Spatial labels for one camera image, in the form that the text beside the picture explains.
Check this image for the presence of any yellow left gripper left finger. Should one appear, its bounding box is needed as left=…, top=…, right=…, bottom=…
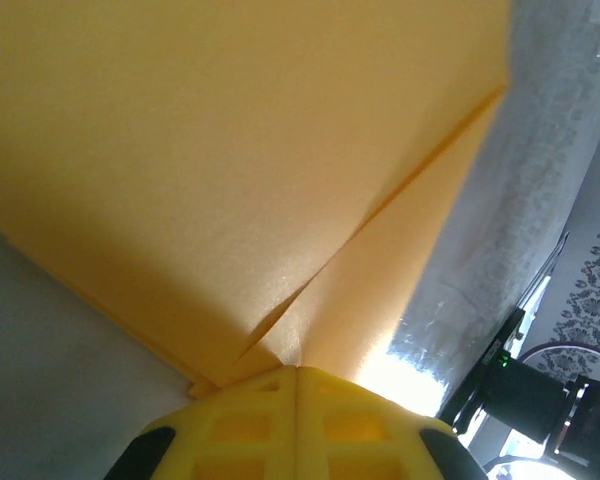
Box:
left=104, top=366, right=300, bottom=480

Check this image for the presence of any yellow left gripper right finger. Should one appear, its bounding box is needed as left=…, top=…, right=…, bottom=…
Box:
left=297, top=366, right=489, bottom=480

